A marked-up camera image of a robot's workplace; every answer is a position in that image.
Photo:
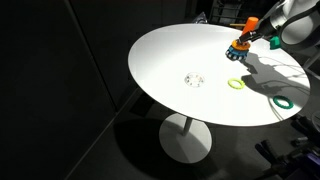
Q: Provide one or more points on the grey diagonal metal bar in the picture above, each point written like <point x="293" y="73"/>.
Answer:
<point x="311" y="60"/>

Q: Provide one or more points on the tan wooden stick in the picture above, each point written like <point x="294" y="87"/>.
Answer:
<point x="236" y="24"/>

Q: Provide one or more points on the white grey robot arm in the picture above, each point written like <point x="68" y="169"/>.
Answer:
<point x="300" y="8"/>

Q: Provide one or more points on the black metal rack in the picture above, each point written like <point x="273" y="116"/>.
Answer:
<point x="226" y="13"/>

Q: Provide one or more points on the teal camera mount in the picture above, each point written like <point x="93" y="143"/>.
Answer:
<point x="275" y="43"/>

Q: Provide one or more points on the white table pedestal base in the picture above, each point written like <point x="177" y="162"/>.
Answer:
<point x="185" y="143"/>

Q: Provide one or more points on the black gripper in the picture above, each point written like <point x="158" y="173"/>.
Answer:
<point x="267" y="28"/>

